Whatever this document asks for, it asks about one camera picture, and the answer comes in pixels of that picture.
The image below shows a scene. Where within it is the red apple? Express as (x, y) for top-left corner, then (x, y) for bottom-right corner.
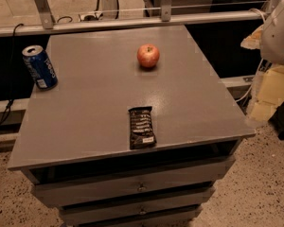
(136, 44), (160, 68)

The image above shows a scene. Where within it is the right metal bracket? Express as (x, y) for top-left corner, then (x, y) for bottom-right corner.
(161, 0), (172, 22)

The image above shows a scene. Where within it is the bottom grey drawer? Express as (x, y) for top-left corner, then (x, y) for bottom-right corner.
(73, 204), (204, 227)

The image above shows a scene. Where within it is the metal railing bar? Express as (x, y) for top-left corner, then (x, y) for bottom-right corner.
(0, 9), (268, 37)

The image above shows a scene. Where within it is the blue pepsi can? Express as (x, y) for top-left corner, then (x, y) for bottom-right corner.
(22, 45), (58, 90)

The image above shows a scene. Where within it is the grey drawer cabinet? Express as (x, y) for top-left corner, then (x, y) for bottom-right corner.
(7, 25), (257, 227)

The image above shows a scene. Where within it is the metal bracket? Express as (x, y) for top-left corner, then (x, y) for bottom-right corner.
(34, 0), (55, 29)
(161, 0), (172, 22)

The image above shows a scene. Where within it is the black cable left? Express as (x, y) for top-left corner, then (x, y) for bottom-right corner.
(0, 23), (25, 128)

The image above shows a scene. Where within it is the top grey drawer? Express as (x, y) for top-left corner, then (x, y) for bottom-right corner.
(32, 156), (235, 207)

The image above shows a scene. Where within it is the grey drawer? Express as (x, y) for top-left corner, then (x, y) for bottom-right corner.
(60, 184), (215, 225)
(73, 204), (204, 227)
(32, 156), (235, 207)

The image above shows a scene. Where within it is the middle grey drawer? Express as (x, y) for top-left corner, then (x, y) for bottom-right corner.
(60, 184), (215, 225)

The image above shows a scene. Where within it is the left metal bracket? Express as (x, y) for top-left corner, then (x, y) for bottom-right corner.
(34, 0), (55, 29)

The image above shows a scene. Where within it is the black snack bar wrapper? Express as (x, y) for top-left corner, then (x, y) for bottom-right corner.
(128, 106), (156, 149)

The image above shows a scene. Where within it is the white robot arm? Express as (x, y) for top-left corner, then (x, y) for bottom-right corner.
(240, 0), (284, 128)

